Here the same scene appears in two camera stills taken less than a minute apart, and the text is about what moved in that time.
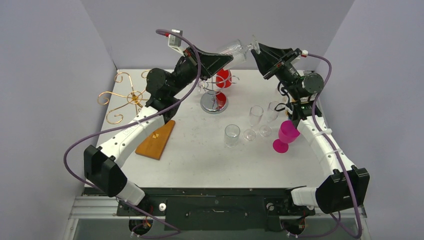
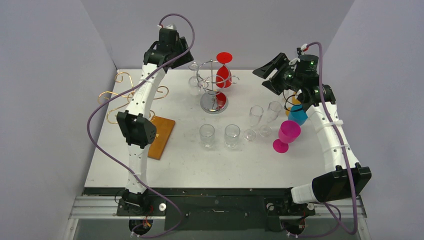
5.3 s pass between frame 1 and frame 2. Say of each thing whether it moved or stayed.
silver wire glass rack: stayed
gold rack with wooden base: stayed
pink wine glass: stayed
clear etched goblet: stayed
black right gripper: moved
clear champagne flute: stayed
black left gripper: moved
